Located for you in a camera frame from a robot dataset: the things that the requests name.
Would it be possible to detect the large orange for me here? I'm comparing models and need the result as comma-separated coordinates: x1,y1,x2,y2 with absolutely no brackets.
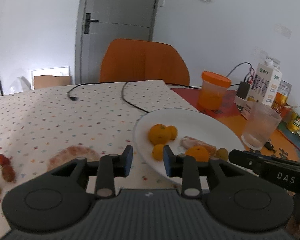
148,124,171,145

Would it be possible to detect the orange-lidded plastic jar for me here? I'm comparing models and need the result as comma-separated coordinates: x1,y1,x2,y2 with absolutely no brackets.
197,71,232,110

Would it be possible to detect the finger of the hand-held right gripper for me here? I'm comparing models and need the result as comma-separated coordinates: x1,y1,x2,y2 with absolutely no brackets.
228,149,268,174
255,154,300,163

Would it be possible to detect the orange chair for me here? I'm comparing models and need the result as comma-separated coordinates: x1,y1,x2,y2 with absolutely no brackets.
99,39,190,87

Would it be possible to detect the white framed board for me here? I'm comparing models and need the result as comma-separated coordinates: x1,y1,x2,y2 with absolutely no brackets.
31,66,71,90

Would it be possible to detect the black power adapter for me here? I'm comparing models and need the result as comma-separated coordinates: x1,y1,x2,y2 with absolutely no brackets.
236,81,252,99

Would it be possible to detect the white box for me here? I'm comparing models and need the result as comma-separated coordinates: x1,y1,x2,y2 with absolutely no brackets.
234,95,251,117

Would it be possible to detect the black plug cable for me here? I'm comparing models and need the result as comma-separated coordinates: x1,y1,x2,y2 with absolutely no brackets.
67,81,150,113

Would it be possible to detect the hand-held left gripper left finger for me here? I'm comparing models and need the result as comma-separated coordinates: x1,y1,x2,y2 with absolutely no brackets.
46,145,133,199

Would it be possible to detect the small orange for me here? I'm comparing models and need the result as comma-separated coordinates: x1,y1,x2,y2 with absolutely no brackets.
168,125,178,140
152,144,167,161

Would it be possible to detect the white plate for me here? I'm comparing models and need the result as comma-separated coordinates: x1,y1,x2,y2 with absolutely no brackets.
133,108,244,184

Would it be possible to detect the long dark cable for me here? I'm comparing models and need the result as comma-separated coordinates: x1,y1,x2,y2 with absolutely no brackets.
165,62,253,89

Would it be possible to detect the brown cardboard sheet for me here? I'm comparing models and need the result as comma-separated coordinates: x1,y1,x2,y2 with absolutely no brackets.
34,74,72,90

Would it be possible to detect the ribbed clear glass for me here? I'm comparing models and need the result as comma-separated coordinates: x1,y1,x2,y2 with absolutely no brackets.
241,102,282,150

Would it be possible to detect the orange drink packet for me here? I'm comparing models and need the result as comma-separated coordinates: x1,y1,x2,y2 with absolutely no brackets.
275,80,292,115

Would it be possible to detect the medium orange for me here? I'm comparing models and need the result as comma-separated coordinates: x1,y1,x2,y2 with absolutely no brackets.
185,146,210,162

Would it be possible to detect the floral white tablecloth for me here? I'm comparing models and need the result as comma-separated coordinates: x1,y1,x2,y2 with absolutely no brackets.
0,79,205,240

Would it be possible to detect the black door handle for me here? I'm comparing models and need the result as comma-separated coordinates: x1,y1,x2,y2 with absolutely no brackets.
82,13,100,34

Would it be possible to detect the orange printed table mat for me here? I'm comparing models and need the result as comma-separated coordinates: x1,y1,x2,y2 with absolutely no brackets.
170,87,300,164

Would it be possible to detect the white milk carton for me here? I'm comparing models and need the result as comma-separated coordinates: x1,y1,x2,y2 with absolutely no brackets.
247,57,283,107

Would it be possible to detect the dark red round fruit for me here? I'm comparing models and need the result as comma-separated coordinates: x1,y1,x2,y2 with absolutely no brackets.
2,164,17,182

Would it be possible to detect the yellow tin can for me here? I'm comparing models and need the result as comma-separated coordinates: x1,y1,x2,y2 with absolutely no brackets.
287,111,300,134

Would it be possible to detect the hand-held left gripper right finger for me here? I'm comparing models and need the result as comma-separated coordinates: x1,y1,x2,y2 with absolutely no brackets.
163,145,255,199

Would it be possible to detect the grey door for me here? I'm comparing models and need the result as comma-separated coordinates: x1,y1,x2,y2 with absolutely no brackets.
75,0,162,84

